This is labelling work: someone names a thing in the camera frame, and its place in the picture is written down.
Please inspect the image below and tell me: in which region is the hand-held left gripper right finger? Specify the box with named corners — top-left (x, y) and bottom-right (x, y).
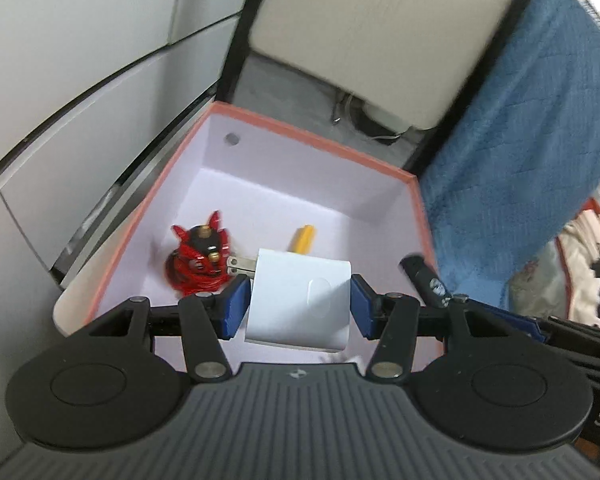
top-left (349, 274), bottom-right (548, 382)

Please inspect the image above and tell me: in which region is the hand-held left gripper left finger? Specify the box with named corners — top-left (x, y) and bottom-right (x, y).
top-left (67, 276), bottom-right (252, 382)

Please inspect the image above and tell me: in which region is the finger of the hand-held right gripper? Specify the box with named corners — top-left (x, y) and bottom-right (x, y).
top-left (466, 299), bottom-right (551, 343)

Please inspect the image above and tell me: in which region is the red devil figure with cord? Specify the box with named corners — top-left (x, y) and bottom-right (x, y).
top-left (164, 210), bottom-right (237, 295)

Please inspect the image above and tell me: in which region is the white wall charger plug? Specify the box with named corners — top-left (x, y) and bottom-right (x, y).
top-left (228, 247), bottom-right (353, 356)

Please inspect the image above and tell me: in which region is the black rectangular stick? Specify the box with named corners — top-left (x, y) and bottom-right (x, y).
top-left (399, 254), bottom-right (455, 308)

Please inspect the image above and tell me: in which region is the small yellow stick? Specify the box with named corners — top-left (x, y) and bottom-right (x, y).
top-left (291, 226), bottom-right (317, 255)

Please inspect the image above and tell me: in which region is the orange-rimmed white cardboard box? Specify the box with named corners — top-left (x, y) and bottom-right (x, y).
top-left (52, 101), bottom-right (443, 373)

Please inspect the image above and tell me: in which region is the floral cloth with red trim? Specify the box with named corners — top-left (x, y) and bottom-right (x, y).
top-left (507, 200), bottom-right (600, 333)

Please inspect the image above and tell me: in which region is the blue quilted blanket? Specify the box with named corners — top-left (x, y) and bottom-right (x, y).
top-left (419, 0), bottom-right (600, 313)

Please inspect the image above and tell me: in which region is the white power adapter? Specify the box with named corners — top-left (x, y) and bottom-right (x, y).
top-left (357, 97), bottom-right (417, 137)

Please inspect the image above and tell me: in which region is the white cabinet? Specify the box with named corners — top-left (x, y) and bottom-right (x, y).
top-left (0, 0), bottom-right (261, 291)

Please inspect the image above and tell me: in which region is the beige panel with black frame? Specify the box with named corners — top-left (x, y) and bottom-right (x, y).
top-left (215, 0), bottom-right (543, 173)

